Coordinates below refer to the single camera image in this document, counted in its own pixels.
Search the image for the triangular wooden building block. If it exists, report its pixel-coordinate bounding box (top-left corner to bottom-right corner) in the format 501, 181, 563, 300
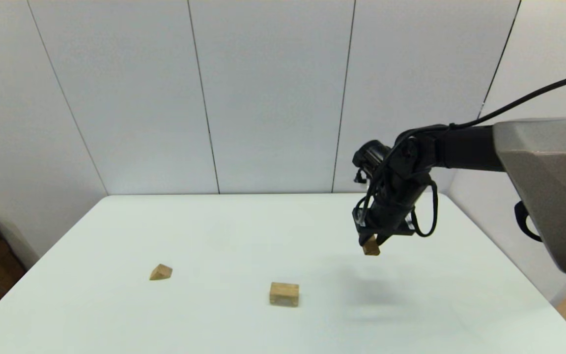
149, 264, 173, 281

